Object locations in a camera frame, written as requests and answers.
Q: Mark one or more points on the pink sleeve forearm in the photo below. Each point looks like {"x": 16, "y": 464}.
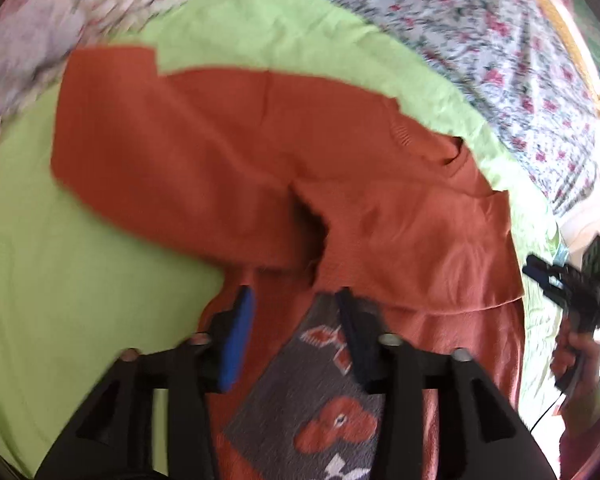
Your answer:
{"x": 581, "y": 416}

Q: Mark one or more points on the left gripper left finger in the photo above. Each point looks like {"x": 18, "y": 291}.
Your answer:
{"x": 219, "y": 361}

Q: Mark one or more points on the white floral quilt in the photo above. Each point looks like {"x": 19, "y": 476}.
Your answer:
{"x": 510, "y": 63}

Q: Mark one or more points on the lime green bed sheet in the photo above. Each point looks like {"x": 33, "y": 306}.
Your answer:
{"x": 74, "y": 291}

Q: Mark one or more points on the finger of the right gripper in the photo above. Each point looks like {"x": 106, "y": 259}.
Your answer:
{"x": 535, "y": 260}
{"x": 540, "y": 276}

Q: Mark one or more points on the rust orange knit sweater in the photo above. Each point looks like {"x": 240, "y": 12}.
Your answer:
{"x": 298, "y": 186}

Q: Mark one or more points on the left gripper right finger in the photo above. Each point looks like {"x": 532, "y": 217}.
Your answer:
{"x": 372, "y": 348}

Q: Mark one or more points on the purple floral pillow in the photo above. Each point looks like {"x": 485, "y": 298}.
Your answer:
{"x": 36, "y": 36}

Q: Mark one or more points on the person's right hand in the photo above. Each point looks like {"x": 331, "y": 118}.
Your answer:
{"x": 576, "y": 355}

